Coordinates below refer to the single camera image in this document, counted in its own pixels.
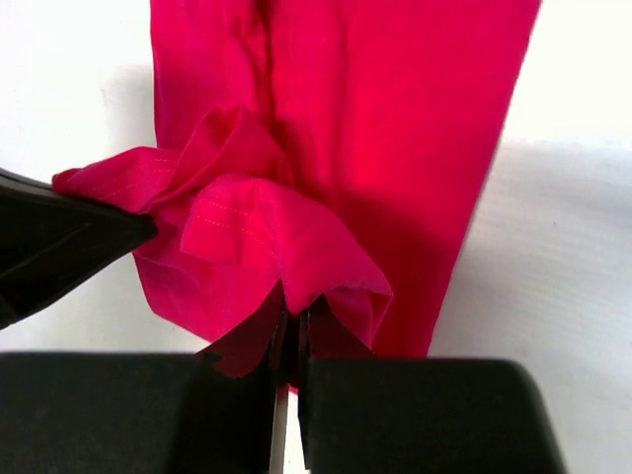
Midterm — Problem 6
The red t shirt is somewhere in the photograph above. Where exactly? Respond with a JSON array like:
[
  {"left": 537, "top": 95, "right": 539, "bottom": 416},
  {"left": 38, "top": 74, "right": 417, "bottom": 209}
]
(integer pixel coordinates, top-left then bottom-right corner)
[{"left": 51, "top": 0, "right": 544, "bottom": 391}]

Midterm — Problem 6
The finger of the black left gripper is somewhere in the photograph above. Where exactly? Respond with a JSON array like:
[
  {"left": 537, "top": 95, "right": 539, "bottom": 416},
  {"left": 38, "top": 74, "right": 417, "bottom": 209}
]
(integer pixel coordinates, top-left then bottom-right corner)
[
  {"left": 0, "top": 169, "right": 52, "bottom": 191},
  {"left": 1, "top": 187, "right": 157, "bottom": 329}
]

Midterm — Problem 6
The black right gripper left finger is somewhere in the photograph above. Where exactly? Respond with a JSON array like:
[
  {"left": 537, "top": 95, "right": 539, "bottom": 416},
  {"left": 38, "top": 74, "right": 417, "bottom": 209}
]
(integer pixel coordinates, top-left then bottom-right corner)
[{"left": 1, "top": 288, "right": 287, "bottom": 473}]

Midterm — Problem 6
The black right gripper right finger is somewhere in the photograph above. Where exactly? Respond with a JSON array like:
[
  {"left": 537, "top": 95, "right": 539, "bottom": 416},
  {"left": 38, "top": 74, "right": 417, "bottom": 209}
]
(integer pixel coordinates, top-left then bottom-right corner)
[{"left": 298, "top": 299, "right": 565, "bottom": 473}]

